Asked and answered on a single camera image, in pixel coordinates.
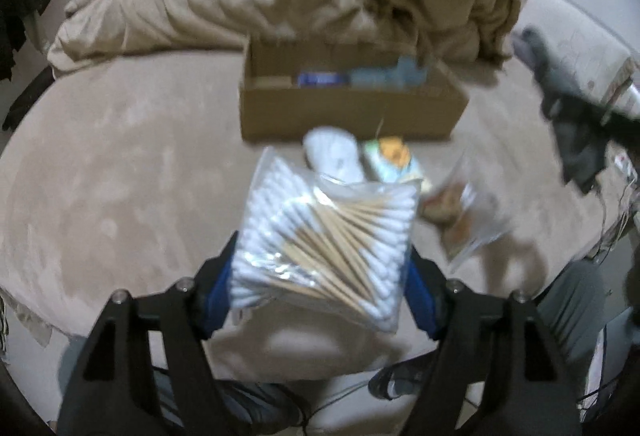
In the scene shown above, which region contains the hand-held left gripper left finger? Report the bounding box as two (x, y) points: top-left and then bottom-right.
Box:
(56, 230), (251, 436)

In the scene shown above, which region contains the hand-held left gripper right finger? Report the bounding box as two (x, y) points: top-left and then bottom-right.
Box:
(400, 246), (583, 436)

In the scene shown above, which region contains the bag of cotton swabs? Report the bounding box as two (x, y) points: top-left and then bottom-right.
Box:
(229, 147), (423, 333)

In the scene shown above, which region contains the cardboard box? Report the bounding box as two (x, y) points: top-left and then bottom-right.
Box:
(239, 36), (470, 144)

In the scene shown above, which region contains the person's shoe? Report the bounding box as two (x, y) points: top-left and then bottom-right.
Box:
(368, 358), (436, 401)

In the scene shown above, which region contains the clear bag of snacks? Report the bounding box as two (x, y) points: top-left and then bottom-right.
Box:
(419, 151), (516, 267)

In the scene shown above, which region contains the beige mattress cover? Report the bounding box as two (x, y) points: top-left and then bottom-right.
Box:
(0, 43), (608, 384)

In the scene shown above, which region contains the orange and green snack packet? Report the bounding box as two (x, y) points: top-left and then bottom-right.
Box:
(362, 136), (433, 194)

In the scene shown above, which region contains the person's grey trouser leg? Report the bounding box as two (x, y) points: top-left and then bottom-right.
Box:
(532, 261), (608, 369)

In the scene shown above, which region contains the white round packet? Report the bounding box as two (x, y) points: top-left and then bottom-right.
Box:
(303, 126), (366, 184)

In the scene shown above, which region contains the teal packet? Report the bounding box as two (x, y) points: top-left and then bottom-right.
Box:
(349, 57), (428, 91)

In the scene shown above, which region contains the blue packet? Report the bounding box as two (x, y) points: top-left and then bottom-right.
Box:
(297, 72), (351, 88)

